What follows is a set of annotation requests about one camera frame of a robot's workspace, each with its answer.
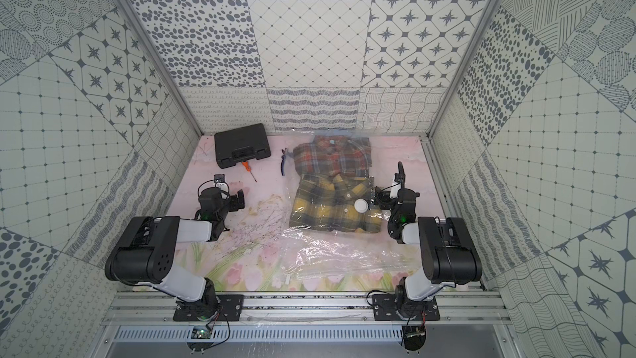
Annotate yellow plaid shirt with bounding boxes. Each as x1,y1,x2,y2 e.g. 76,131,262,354
289,174,384,234

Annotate red plaid shirt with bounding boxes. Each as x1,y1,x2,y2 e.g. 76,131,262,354
292,135,373,177

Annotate clear plastic vacuum bag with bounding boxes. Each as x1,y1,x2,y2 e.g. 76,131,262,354
281,134,426,280

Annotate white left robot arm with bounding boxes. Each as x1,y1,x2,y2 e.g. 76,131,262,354
104,187,245,310

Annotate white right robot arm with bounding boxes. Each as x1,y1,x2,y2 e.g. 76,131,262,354
374,185,482,309

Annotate black plastic tool case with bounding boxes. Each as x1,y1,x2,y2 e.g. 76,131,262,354
214,124,272,169

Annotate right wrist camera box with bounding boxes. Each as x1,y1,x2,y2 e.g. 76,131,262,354
390,162,406,198

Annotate orange handled screwdriver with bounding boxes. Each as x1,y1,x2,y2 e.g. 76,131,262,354
242,161,258,182

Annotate blue handled pliers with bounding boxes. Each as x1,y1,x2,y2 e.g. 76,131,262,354
280,148,289,177

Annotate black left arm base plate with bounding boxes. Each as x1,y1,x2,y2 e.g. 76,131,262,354
173,294,245,322

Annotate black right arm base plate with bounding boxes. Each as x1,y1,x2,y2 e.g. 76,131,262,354
367,293,441,322

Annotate aluminium mounting rail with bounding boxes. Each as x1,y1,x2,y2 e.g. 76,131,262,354
103,289,512,326

